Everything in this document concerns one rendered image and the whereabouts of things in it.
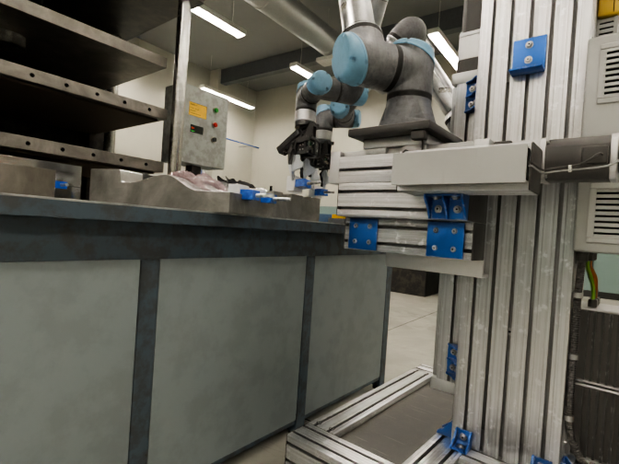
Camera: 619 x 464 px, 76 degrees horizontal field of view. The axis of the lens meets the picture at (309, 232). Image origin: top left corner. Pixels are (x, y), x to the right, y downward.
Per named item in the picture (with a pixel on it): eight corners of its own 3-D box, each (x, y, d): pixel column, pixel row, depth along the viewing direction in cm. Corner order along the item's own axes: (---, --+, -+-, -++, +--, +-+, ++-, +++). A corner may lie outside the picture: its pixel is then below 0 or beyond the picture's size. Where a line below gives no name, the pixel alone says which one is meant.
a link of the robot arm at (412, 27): (434, 15, 143) (342, 122, 152) (433, 30, 153) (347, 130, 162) (409, -3, 145) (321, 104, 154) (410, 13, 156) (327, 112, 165)
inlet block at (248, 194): (277, 206, 111) (278, 187, 111) (269, 204, 106) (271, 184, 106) (237, 204, 116) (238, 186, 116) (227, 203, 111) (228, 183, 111)
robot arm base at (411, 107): (445, 138, 107) (448, 100, 107) (421, 124, 95) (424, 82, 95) (394, 143, 116) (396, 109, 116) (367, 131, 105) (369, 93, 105)
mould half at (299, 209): (319, 222, 153) (321, 187, 153) (272, 217, 133) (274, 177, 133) (232, 217, 184) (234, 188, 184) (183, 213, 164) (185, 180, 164)
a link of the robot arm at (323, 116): (333, 102, 167) (314, 103, 170) (332, 129, 167) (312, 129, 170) (337, 109, 175) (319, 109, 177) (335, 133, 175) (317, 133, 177)
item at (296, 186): (324, 191, 137) (325, 176, 138) (316, 188, 133) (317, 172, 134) (294, 193, 145) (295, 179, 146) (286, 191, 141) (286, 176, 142)
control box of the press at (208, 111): (216, 359, 224) (232, 98, 223) (167, 372, 201) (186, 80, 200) (192, 350, 238) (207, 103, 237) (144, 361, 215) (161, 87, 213)
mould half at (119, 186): (273, 217, 128) (275, 183, 128) (228, 213, 104) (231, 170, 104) (150, 210, 146) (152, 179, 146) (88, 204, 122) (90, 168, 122)
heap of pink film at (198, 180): (237, 197, 129) (239, 172, 129) (204, 191, 113) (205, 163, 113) (172, 194, 139) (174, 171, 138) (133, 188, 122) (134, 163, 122)
